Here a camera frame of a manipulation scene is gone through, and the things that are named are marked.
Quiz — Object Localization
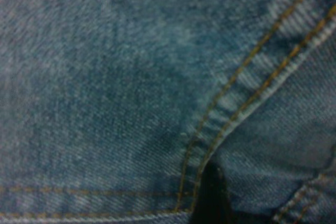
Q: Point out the blue denim shorts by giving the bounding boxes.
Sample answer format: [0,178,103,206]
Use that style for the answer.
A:
[0,0,336,224]

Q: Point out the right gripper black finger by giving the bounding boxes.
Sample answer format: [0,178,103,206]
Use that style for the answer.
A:
[190,160,235,224]

